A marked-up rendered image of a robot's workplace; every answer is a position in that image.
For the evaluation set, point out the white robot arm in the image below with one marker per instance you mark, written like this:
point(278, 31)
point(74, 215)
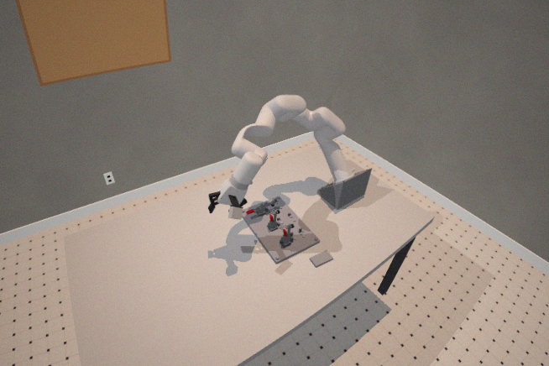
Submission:
point(323, 122)

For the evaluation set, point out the toggle clamp with red handle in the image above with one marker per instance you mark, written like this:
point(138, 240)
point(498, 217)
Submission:
point(261, 210)
point(285, 240)

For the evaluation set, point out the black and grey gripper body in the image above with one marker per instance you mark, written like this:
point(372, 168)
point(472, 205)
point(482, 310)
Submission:
point(228, 189)

